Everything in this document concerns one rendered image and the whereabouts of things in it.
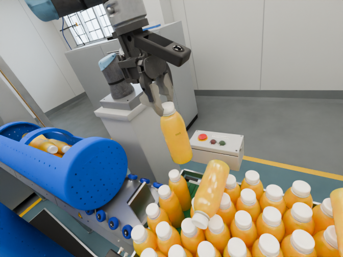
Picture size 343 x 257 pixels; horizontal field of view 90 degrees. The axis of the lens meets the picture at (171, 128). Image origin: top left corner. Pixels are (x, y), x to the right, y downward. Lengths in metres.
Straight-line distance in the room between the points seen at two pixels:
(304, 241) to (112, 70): 1.03
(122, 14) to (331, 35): 2.84
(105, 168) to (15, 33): 5.45
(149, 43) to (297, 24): 2.72
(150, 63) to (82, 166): 0.46
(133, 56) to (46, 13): 0.20
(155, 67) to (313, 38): 2.76
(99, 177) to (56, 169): 0.15
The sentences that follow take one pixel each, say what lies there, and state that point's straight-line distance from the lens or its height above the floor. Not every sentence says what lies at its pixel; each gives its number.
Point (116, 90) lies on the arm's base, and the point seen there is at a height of 1.25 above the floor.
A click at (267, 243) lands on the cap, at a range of 0.50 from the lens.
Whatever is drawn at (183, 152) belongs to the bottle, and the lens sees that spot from 0.50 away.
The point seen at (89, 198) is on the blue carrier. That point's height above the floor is 1.06.
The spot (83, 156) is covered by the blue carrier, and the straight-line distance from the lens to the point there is 0.69.
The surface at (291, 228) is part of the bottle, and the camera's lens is 0.58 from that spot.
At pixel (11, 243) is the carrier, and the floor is 0.86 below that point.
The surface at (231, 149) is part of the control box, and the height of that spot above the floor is 1.10.
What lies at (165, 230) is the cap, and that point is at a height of 1.09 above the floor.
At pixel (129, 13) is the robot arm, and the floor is 1.56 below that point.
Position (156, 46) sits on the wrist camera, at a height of 1.50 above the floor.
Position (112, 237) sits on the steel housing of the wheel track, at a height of 0.87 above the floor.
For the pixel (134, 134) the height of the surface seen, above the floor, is 1.00.
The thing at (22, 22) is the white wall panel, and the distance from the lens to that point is 6.12.
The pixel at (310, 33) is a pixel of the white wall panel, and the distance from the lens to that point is 3.03.
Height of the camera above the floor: 1.54
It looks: 33 degrees down
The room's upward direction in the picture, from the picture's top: 17 degrees counter-clockwise
